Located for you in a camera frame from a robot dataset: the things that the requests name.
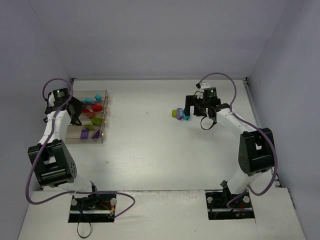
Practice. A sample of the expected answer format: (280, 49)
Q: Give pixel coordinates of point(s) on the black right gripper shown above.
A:
(189, 102)

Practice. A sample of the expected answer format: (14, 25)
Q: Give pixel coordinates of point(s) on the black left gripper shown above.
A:
(75, 110)

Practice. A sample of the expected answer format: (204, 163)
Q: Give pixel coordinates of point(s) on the purple oval flower brick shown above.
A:
(179, 114)

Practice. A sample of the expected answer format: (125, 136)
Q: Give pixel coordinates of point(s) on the teal oval frog brick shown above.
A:
(185, 117)

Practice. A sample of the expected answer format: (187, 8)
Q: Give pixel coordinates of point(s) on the small green brick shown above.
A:
(174, 113)

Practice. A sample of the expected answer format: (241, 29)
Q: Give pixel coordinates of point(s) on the teal long brick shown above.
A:
(88, 101)

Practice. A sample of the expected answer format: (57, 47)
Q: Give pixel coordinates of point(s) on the green curved brick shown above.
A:
(89, 126)

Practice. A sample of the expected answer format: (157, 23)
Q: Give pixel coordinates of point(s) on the green 2x4 brick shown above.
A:
(97, 121)

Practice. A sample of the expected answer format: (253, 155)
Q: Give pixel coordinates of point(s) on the purple sloped 2x4 brick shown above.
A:
(84, 134)

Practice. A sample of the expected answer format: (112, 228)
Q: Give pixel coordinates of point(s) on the teal cube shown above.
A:
(98, 98)

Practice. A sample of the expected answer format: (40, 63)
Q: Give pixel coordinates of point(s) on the purple half-round brick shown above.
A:
(96, 135)

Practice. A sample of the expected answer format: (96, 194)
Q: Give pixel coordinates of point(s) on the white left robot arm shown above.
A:
(52, 163)

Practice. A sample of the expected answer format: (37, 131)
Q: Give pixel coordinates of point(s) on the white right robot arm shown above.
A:
(256, 152)

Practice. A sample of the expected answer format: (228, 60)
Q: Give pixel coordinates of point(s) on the clear acrylic sorting container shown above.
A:
(74, 131)

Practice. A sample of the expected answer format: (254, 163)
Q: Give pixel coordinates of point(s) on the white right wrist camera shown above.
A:
(201, 87)

